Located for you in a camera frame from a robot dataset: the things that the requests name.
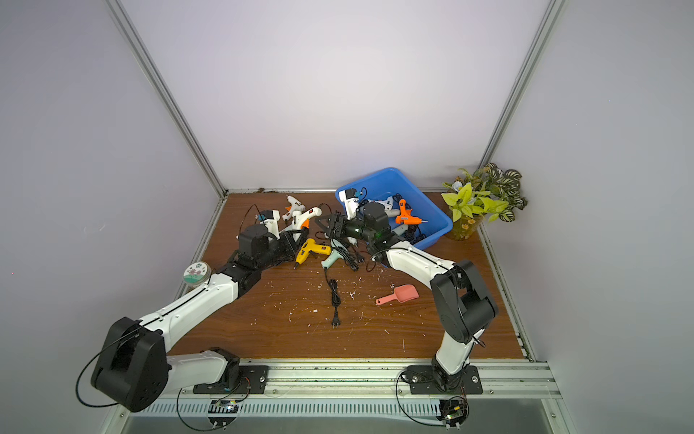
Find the pink plastic scoop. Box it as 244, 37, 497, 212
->
376, 284, 419, 306

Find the white glue gun orange trigger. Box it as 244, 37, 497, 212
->
282, 207, 323, 233

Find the small white glue gun far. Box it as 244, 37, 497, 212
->
283, 195, 305, 222

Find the black power cord with plug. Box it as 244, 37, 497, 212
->
324, 268, 343, 329

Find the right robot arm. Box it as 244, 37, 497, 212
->
316, 203, 499, 383

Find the yellow glue gun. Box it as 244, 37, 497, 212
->
295, 238, 332, 268

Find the potted green plant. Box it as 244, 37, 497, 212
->
442, 163, 528, 241

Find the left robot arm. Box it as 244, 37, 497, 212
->
90, 224, 309, 412

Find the blue plastic storage box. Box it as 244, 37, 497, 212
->
334, 167, 453, 251

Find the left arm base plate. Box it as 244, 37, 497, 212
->
193, 365, 269, 395

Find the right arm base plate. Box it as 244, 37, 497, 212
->
403, 365, 484, 395

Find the small mint glue gun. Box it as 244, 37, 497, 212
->
321, 240, 344, 269

